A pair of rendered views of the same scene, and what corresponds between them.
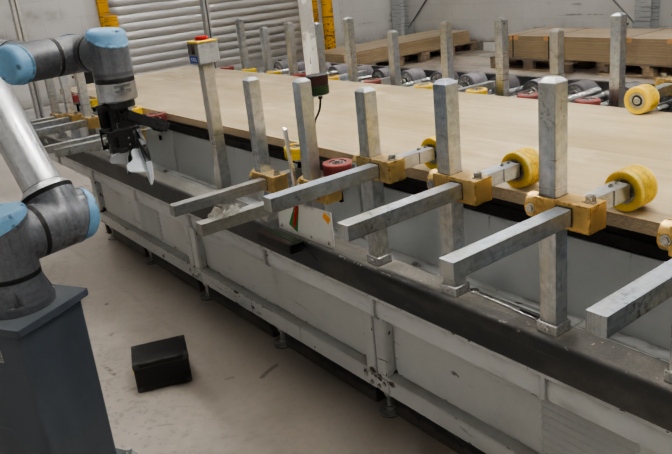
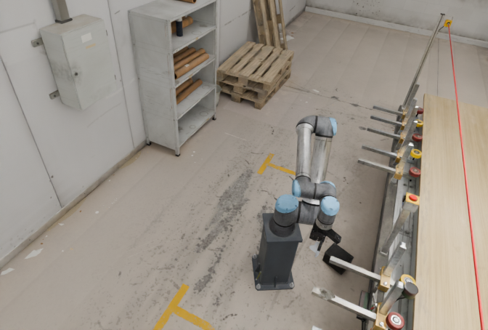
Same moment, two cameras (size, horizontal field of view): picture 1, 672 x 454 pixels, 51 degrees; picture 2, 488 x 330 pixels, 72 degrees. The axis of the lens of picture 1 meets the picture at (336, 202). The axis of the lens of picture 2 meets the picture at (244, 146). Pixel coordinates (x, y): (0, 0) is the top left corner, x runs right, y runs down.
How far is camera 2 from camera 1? 1.37 m
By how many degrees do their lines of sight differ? 53
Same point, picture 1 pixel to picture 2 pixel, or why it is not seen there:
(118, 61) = (325, 218)
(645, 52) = not seen: outside the picture
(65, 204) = (311, 214)
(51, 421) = (267, 264)
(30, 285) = (283, 229)
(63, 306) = (288, 241)
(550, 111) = not seen: outside the picture
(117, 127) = (316, 231)
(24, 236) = (288, 216)
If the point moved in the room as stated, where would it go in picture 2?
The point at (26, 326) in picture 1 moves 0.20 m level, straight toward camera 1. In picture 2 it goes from (271, 241) to (255, 262)
